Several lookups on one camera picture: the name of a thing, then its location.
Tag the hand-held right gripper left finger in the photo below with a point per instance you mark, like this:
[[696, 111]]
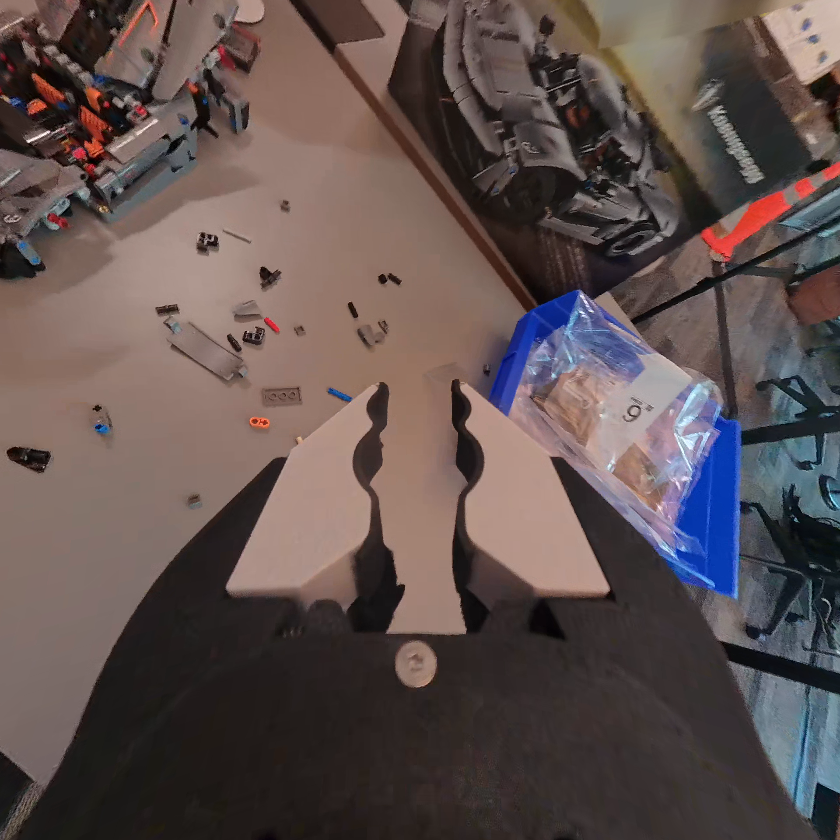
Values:
[[308, 518]]

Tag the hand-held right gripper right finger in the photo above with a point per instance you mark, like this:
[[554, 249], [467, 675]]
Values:
[[531, 518]]

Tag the grey lego car model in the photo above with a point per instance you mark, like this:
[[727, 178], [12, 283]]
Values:
[[118, 98]]

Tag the dark lego set box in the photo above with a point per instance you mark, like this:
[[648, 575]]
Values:
[[538, 131]]

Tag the grey studded plate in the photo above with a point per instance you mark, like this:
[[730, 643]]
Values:
[[282, 396]]

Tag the long blue pin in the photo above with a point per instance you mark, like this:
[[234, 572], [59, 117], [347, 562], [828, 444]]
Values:
[[339, 394]]

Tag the crumpled clear plastic bags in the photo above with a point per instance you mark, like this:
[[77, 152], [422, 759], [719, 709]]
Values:
[[623, 420]]

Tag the blue plastic bin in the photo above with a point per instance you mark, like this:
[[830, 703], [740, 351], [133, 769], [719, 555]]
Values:
[[709, 512]]

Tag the black angled connector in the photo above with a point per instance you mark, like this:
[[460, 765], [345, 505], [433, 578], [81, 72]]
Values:
[[253, 337]]

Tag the grey curved slope piece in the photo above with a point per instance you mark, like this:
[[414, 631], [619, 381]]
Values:
[[369, 336]]

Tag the large grey panel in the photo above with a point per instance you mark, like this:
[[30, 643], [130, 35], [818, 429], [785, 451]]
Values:
[[205, 350]]

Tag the grey curved wedge piece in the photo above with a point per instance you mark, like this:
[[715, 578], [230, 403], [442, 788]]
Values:
[[248, 309]]

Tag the grey piece with blue pin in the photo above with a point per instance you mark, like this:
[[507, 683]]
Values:
[[102, 420]]

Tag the black cross connector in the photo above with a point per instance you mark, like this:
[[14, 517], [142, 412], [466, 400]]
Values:
[[269, 276]]

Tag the black office chair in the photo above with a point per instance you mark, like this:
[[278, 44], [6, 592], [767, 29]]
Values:
[[797, 544], [804, 400]]

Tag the black curved panel piece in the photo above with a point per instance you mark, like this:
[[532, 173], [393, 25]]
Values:
[[29, 458]]

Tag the white thin axle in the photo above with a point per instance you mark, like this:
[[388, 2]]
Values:
[[236, 235]]

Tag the black double-hole connector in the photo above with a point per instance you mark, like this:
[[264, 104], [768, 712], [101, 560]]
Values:
[[208, 241]]

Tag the orange traffic cone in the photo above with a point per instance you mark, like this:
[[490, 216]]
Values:
[[754, 216]]

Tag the black metal table frame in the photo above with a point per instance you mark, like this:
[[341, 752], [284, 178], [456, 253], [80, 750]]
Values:
[[725, 341]]

